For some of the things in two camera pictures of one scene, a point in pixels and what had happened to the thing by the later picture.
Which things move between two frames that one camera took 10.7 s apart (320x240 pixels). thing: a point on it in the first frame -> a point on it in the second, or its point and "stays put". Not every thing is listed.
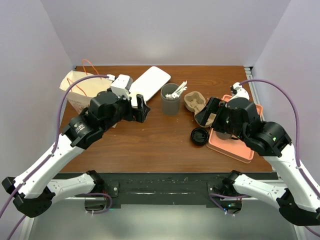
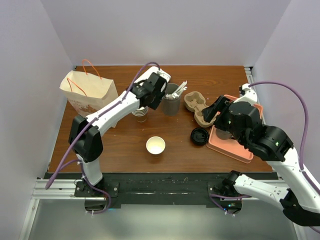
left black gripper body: (124, 111) -> (156, 99)
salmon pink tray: (236, 148) stays put
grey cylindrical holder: (170, 107) stays put
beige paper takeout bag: (81, 92) stays put
